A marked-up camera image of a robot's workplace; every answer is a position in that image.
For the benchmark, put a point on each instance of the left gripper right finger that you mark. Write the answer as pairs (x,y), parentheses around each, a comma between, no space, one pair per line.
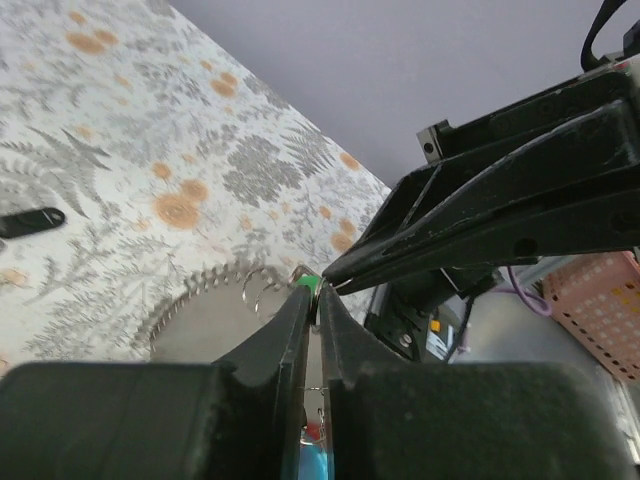
(388,418)

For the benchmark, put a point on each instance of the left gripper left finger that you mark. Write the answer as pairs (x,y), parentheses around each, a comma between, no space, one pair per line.
(62,420)

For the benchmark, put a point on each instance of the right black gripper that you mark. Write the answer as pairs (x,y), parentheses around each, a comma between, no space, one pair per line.
(571,190)

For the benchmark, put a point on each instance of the green tag key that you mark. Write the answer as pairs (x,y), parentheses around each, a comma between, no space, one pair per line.
(311,282)

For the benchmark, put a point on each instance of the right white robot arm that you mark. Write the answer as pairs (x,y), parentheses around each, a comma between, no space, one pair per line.
(402,310)

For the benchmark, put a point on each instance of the pink perforated plastic basket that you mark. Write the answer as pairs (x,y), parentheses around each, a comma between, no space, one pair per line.
(596,299)

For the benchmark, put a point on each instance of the floral table mat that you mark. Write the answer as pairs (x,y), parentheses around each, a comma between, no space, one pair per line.
(166,155)

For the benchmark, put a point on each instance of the black tag key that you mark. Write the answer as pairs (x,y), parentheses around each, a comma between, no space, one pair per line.
(31,222)

